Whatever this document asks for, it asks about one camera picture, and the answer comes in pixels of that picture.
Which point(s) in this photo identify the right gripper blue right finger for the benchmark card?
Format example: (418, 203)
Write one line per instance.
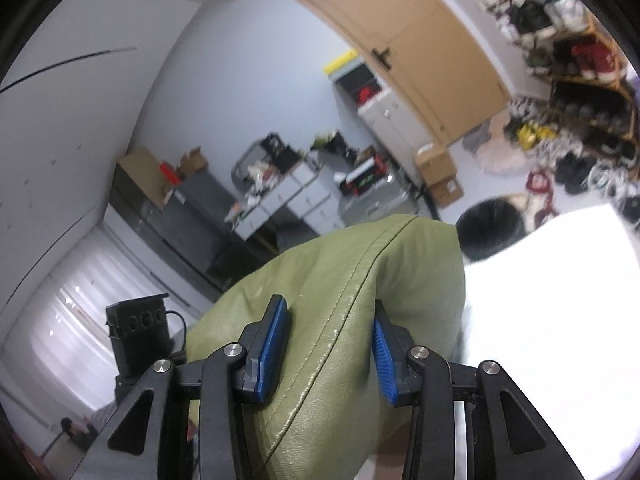
(399, 382)

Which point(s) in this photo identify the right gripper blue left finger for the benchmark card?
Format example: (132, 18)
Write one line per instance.
(265, 343)

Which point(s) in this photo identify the green and mustard varsity jacket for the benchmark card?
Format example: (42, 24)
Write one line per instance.
(328, 416)

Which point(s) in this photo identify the dark low cabinet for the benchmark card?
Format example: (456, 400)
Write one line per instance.
(184, 225)

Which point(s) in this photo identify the white drawer desk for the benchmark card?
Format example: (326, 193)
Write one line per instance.
(303, 192)

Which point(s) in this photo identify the checkered bed sheet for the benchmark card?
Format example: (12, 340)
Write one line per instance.
(558, 307)

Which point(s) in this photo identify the silver aluminium suitcase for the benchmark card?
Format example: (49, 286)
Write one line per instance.
(391, 195)

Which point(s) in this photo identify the lower cardboard box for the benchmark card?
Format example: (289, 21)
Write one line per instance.
(446, 192)

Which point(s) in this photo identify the cardboard box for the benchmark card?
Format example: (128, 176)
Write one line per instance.
(434, 164)
(446, 192)

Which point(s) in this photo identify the white curtain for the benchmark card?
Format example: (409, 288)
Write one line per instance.
(57, 348)

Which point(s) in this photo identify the black red shoe box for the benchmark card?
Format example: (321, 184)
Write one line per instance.
(360, 180)

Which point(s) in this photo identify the upper cardboard box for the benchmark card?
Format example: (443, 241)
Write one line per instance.
(434, 164)

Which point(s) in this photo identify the white cabinet by door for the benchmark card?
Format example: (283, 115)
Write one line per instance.
(398, 129)

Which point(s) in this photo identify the yellow sneakers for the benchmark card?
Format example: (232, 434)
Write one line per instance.
(531, 134)

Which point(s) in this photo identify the yellow topped black box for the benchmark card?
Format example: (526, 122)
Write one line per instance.
(351, 74)

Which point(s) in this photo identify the wooden door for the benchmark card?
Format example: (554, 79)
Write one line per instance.
(422, 50)

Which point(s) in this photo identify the metal shoe rack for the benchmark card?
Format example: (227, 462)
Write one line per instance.
(594, 92)

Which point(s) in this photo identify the black camera box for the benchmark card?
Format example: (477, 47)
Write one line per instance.
(138, 332)

